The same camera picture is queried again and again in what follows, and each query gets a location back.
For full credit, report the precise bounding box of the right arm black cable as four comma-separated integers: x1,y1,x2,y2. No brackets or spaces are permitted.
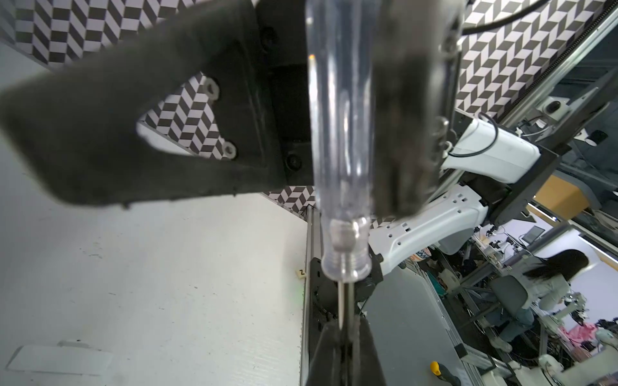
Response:
443,0,551,159

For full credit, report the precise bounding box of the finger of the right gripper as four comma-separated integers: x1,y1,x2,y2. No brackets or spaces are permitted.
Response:
349,315,386,386
305,320,343,386

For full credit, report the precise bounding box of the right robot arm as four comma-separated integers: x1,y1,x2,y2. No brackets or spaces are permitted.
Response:
309,111,576,347

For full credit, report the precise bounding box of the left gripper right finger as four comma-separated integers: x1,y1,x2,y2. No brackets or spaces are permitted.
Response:
371,1,466,217

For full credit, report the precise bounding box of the clear handle screwdriver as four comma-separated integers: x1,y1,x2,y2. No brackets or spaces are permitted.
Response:
305,1,381,338

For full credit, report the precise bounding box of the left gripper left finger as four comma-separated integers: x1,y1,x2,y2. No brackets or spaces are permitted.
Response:
1,1,309,206

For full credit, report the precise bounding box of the seated person in background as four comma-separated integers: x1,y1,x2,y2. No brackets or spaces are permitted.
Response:
482,249,589,353

